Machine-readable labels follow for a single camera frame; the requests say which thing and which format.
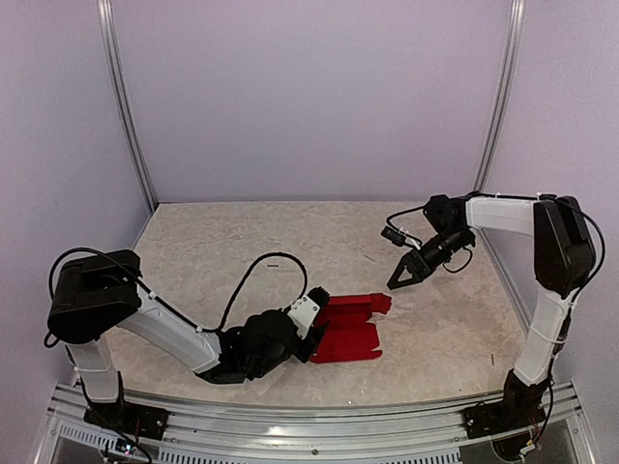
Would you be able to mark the front aluminium rail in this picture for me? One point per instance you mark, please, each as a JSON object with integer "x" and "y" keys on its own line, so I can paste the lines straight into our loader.
{"x": 210, "y": 432}

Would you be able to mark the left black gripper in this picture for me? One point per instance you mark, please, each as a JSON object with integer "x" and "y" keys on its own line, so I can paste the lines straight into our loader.
{"x": 307, "y": 353}

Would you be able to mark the red paper box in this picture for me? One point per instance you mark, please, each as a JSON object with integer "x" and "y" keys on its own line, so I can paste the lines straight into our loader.
{"x": 350, "y": 335}

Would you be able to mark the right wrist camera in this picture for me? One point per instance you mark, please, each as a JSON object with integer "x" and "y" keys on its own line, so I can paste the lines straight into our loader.
{"x": 400, "y": 239}

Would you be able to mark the left aluminium frame post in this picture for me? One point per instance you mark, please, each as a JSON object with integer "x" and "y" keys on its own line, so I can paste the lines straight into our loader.
{"x": 119, "y": 87}

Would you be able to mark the aluminium frame post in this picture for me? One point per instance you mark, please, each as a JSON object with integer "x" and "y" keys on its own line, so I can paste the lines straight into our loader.
{"x": 119, "y": 87}
{"x": 502, "y": 94}

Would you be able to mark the right aluminium frame post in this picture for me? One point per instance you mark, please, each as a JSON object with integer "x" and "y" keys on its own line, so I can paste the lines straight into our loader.
{"x": 502, "y": 94}

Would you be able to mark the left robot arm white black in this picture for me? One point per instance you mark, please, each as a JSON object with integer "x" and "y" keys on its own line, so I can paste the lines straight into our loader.
{"x": 93, "y": 292}

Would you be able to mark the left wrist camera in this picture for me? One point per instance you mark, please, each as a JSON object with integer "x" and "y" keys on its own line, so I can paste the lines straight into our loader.
{"x": 306, "y": 309}

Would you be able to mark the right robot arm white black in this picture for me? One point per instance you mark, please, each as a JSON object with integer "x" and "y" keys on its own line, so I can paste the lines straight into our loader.
{"x": 563, "y": 259}

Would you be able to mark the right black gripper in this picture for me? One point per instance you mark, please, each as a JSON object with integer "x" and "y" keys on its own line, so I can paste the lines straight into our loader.
{"x": 421, "y": 268}

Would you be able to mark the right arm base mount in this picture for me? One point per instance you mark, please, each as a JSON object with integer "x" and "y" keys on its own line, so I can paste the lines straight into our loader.
{"x": 485, "y": 419}

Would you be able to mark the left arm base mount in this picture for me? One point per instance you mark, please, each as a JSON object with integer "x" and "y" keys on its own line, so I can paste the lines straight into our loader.
{"x": 129, "y": 418}

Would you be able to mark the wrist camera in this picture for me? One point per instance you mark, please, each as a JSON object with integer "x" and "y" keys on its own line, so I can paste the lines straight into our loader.
{"x": 306, "y": 309}
{"x": 400, "y": 239}

